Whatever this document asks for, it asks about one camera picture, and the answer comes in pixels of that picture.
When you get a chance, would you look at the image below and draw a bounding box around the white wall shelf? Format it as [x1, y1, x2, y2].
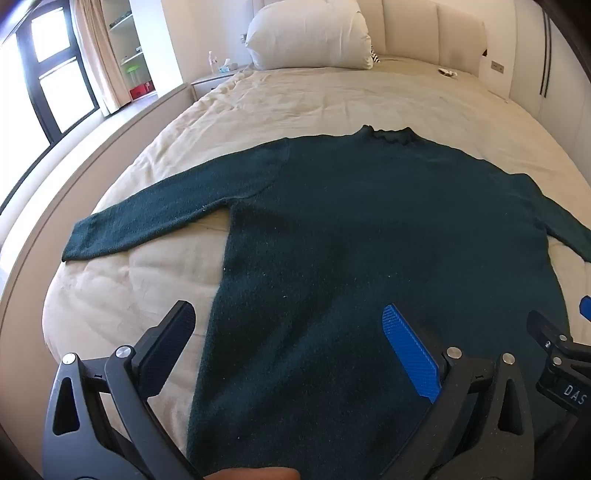
[99, 0, 160, 104]

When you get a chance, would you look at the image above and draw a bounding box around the white pillow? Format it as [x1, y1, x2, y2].
[245, 0, 375, 71]

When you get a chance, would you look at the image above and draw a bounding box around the black framed window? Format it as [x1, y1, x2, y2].
[0, 0, 100, 213]

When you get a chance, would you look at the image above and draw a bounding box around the person's left hand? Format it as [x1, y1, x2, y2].
[203, 466, 302, 480]

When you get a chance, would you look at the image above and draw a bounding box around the white nightstand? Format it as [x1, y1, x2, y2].
[190, 65, 247, 102]

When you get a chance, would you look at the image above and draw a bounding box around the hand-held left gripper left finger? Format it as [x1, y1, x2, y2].
[41, 300, 205, 480]

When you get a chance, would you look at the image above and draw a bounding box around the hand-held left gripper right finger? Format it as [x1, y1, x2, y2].
[381, 303, 536, 480]

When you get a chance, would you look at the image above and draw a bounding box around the beige bed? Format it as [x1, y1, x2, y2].
[0, 53, 591, 480]

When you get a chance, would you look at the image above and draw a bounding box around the padded cream headboard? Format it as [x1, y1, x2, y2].
[240, 0, 513, 104]

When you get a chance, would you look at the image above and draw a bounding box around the dark green sweater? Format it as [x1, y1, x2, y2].
[62, 124, 591, 480]

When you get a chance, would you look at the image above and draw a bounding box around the beige curtain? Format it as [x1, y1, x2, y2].
[74, 0, 127, 118]

